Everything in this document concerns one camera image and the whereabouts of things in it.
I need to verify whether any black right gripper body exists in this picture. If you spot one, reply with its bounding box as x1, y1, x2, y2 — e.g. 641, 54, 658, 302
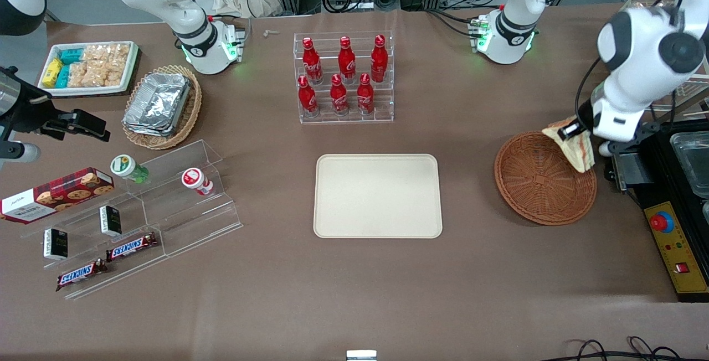
0, 68, 56, 140

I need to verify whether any triangle sandwich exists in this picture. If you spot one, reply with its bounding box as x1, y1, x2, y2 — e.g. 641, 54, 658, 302
542, 120, 596, 174

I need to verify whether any white snack tray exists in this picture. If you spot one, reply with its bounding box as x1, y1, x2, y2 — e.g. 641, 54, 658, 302
38, 41, 139, 97

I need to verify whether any round brown wicker basket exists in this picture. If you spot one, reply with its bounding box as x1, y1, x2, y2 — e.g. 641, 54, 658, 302
494, 131, 598, 226

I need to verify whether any aluminium foil tray stack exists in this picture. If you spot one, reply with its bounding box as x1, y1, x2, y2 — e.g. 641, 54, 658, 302
123, 72, 192, 137

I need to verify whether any light oval wicker basket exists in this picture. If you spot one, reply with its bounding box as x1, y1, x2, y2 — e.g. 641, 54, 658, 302
122, 65, 203, 150

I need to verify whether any beige rectangular tray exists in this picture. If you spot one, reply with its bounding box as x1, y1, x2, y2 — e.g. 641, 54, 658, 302
314, 154, 443, 239

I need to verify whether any yellow snack packet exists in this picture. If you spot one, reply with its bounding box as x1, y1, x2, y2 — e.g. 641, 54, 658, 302
42, 58, 61, 88

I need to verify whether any rice cracker snack pack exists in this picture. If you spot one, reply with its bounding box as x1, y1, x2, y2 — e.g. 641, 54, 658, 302
102, 59, 129, 86
69, 62, 106, 88
83, 44, 131, 66

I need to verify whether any grey metal plate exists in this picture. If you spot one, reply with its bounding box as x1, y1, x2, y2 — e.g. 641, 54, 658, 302
612, 151, 655, 193

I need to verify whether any green capped small bottle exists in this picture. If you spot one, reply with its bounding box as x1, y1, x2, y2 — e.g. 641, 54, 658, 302
110, 154, 150, 185

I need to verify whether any red tartan cookie box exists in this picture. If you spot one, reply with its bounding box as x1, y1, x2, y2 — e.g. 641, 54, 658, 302
0, 167, 115, 224

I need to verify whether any black countertop machine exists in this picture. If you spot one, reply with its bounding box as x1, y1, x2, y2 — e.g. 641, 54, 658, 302
607, 120, 709, 302

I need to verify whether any metal pan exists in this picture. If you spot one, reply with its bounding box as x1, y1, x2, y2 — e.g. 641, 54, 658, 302
669, 131, 709, 201

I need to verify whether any small black box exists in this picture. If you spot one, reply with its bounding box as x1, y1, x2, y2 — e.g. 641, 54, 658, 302
43, 228, 69, 261
99, 205, 122, 237

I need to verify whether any red capped small bottle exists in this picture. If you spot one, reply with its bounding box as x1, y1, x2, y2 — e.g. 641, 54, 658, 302
181, 168, 214, 197

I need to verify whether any snickers chocolate bar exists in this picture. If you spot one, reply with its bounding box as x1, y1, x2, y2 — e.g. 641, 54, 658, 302
106, 232, 158, 262
55, 258, 109, 292

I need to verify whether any grey connector box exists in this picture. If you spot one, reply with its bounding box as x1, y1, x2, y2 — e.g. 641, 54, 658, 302
469, 15, 494, 54
222, 22, 247, 64

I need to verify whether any clear acrylic step shelf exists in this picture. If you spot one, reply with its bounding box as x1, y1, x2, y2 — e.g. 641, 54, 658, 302
21, 140, 244, 301

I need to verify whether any clear acrylic bottle rack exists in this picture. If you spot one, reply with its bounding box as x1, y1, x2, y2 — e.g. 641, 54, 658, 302
293, 31, 395, 125

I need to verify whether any red cola bottle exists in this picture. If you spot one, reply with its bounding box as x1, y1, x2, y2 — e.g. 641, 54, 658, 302
302, 37, 323, 85
338, 35, 357, 84
357, 73, 375, 115
371, 34, 388, 82
330, 74, 350, 116
297, 75, 319, 118

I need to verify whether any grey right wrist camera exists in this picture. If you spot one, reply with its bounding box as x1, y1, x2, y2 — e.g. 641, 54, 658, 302
0, 142, 41, 167

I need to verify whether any black floor cable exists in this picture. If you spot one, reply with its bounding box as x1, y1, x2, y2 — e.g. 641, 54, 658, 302
554, 336, 682, 361

